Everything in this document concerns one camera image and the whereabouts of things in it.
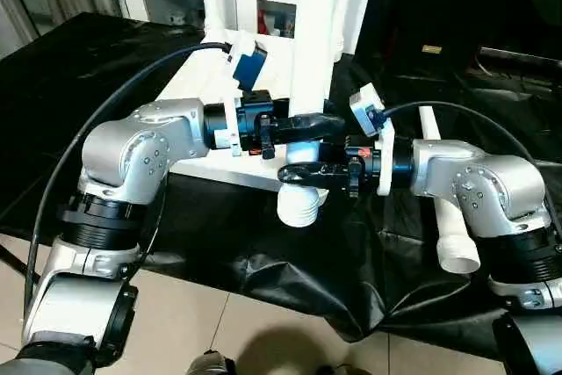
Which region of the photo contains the white plastic table top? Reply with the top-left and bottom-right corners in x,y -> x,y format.
155,27 -> 346,195

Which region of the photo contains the black mat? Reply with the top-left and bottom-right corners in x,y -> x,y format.
0,12 -> 562,361

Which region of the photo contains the black left robot foot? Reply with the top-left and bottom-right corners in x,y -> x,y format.
188,348 -> 236,375

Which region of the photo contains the black slanted stand leg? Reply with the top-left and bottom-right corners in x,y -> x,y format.
0,245 -> 30,278

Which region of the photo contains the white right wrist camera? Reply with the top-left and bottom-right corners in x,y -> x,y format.
348,83 -> 395,197

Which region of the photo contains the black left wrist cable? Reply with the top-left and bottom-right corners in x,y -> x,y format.
21,40 -> 232,306

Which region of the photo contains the black rail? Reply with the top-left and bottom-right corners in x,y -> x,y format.
478,44 -> 562,62

